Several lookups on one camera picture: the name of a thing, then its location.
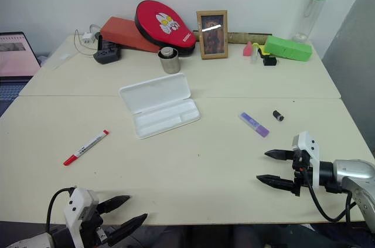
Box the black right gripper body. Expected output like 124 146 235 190
291 149 312 198

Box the small black block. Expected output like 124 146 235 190
262 55 278 67

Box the grey charger cable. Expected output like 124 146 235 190
73 23 102 56

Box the white usb charger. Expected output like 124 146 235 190
82 32 97 45

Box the yellow curved clip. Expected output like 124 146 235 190
252 42 269 56

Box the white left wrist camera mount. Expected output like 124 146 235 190
63 188 101 248

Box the red table tennis paddle case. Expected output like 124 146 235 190
134 0 197 57

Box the wooden photo frame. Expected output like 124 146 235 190
196 10 229 60

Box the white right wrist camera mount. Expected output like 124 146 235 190
291 131 321 191

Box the green foam block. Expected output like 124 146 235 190
264 35 313 62

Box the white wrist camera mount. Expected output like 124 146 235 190
63 188 101 248
291 131 321 191

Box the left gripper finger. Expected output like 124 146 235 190
105 213 149 246
96 195 131 214

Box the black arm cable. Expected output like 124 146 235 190
46 187 77 233
303 168 357 223

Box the clear bottle with green lid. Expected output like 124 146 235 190
291 0 333 45

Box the steel cup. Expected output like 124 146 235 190
158 46 180 74

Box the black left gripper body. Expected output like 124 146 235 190
78 210 115 248

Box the red and white marker pen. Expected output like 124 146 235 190
63 130 110 167

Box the red cardboard box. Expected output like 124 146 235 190
100 16 161 53

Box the open laptop computer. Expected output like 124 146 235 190
0 31 42 117

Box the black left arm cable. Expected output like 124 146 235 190
46 187 77 233

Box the white open pencil case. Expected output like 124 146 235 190
118 72 202 140

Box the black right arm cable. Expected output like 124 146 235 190
303 168 357 223

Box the bamboo stick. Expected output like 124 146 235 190
192 31 274 45

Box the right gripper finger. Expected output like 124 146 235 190
264 149 295 162
255 174 295 193

